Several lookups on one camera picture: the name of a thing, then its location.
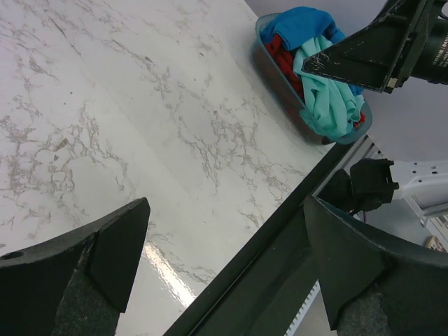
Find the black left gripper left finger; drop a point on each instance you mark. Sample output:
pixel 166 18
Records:
pixel 78 283

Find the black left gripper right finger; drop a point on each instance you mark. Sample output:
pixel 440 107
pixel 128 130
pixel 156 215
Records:
pixel 373 282

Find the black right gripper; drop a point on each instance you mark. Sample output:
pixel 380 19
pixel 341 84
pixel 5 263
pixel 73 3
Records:
pixel 406 39

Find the blue t shirt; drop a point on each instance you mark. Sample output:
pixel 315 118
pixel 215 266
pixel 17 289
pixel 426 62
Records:
pixel 292 28

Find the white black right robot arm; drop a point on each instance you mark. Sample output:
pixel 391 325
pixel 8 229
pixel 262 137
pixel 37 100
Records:
pixel 373 183

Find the teal t shirt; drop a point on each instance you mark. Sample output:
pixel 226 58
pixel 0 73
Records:
pixel 332 108

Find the red t shirt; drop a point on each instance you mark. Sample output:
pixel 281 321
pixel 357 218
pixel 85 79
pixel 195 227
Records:
pixel 333 107

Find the translucent blue plastic basket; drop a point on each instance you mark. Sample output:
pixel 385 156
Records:
pixel 288 99

